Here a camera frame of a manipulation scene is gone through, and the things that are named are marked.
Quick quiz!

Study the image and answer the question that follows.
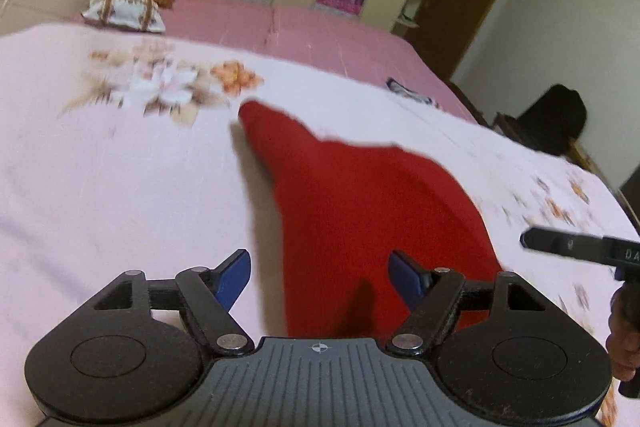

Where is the floral white bedsheet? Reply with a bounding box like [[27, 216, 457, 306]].
[[0, 22, 640, 427]]

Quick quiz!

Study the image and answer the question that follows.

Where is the black bag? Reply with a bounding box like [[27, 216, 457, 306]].
[[514, 84, 587, 156]]

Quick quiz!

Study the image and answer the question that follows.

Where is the wooden chair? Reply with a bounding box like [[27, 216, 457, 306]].
[[494, 111, 602, 174]]

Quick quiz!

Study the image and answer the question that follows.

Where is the white brown patterned pillow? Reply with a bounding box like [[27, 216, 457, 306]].
[[80, 0, 167, 34]]

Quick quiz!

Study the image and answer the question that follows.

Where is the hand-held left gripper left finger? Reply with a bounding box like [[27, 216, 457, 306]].
[[92, 248, 252, 358]]

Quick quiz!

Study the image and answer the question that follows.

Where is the person's right hand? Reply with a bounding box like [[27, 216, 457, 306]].
[[605, 279, 640, 383]]

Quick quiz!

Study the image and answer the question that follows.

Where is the pink bed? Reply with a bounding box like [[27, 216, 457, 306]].
[[70, 0, 480, 126]]

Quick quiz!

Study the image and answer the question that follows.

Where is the dark cabinet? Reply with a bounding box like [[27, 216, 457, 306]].
[[619, 166, 640, 229]]

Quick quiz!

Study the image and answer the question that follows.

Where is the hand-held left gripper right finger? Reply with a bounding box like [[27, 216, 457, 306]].
[[387, 249, 549, 358]]

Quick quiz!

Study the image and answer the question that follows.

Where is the small dark printed cloth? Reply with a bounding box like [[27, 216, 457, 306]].
[[385, 76, 442, 108]]

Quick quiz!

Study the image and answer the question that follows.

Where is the red garment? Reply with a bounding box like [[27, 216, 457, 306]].
[[237, 99, 507, 340]]

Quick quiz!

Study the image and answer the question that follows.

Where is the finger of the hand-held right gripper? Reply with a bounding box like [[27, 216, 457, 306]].
[[519, 226, 607, 265]]

